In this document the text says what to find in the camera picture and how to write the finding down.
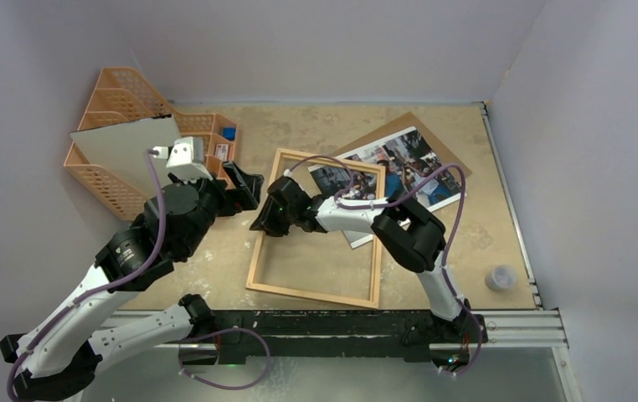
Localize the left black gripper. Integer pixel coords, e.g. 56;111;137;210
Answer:
172;160;263;257

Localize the wooden picture frame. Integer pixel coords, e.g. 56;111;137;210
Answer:
245;148;385;309

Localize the street scene photo print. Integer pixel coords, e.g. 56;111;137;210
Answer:
308;126;461;249

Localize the brown frame backing board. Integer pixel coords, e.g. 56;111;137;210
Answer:
332;112;472;178

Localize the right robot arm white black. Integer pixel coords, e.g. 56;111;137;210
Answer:
250;176;482;341

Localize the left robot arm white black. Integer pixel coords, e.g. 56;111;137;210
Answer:
0;162;264;401

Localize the red white small box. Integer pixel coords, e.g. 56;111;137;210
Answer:
214;143;230;161

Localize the blue small item in organizer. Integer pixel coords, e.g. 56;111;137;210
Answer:
221;126;237;141

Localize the white board in organizer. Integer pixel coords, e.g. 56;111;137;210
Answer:
69;117;181;198

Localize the orange plastic file organizer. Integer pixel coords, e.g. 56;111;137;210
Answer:
64;66;240;221

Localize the small clear plastic cup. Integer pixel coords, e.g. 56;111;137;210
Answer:
485;265;518;292

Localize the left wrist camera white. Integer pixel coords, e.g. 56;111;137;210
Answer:
151;137;213;183

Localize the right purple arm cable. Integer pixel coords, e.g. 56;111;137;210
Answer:
282;154;486;345

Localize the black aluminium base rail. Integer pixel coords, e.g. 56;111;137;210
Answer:
89;306;566;370

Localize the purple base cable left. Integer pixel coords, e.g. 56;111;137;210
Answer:
178;327;272;390

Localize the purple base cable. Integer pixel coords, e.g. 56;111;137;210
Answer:
435;327;497;379
178;327;272;390

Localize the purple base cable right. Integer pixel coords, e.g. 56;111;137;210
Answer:
435;327;497;379

